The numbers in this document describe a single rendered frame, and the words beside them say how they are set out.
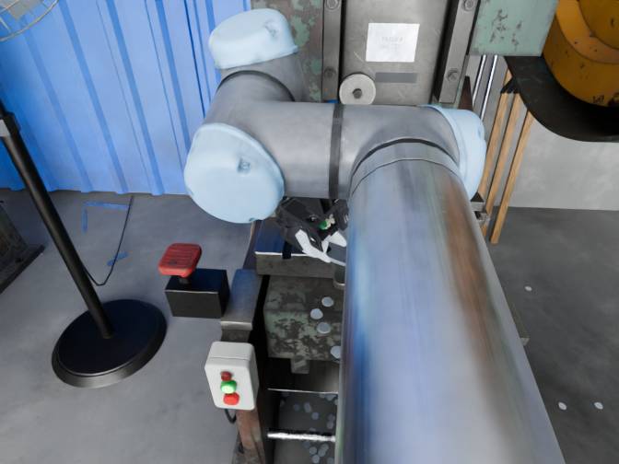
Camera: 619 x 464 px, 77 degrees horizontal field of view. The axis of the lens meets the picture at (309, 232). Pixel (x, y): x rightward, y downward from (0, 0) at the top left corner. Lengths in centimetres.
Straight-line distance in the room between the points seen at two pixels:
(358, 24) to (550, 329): 142
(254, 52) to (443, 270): 25
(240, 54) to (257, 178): 12
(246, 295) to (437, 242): 61
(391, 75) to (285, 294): 43
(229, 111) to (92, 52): 189
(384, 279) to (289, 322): 59
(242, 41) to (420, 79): 37
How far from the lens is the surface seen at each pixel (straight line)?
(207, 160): 28
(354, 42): 64
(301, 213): 48
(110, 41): 209
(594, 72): 80
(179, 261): 68
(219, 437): 133
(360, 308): 17
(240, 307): 74
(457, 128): 30
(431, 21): 65
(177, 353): 153
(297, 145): 29
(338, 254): 63
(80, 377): 156
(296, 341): 79
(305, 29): 59
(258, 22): 38
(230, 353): 70
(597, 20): 91
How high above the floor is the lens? 119
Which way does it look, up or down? 37 degrees down
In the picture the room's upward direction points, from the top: straight up
